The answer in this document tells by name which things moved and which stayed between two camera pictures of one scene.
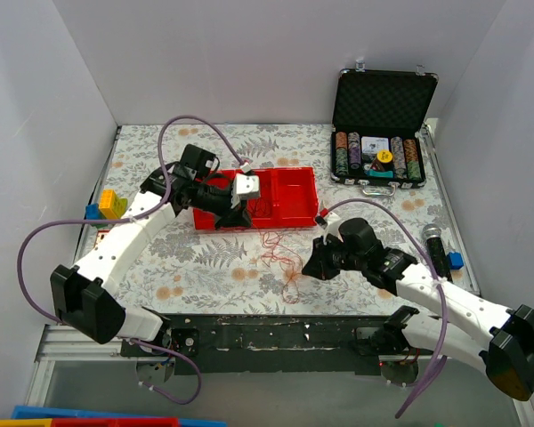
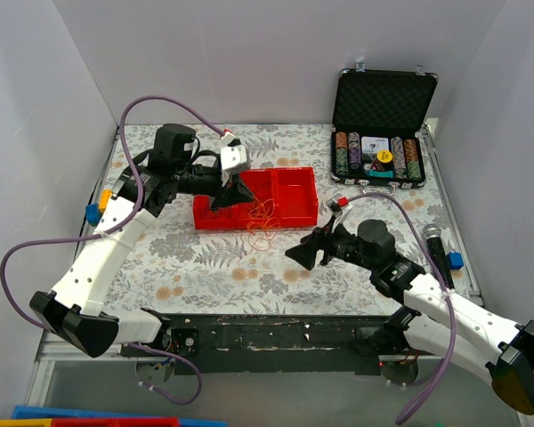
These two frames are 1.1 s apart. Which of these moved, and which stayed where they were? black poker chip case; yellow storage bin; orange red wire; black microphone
Moved: orange red wire
Stayed: black poker chip case; black microphone; yellow storage bin
